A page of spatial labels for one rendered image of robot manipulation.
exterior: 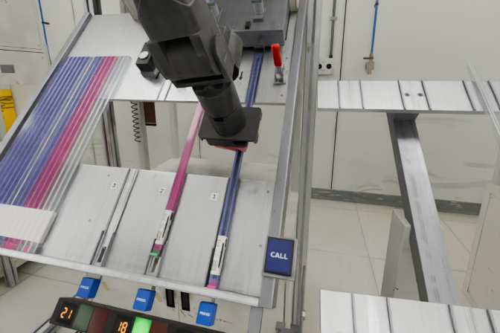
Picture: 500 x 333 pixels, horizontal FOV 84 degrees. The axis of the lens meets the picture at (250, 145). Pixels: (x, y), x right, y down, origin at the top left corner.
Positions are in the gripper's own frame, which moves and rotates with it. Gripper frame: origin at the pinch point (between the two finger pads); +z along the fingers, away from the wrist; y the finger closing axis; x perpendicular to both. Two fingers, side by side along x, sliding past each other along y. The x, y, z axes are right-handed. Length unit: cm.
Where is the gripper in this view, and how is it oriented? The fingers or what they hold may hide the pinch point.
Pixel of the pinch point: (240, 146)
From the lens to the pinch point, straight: 54.9
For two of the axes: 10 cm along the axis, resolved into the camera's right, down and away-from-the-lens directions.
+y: -9.7, -0.6, 2.3
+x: -1.6, 8.8, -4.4
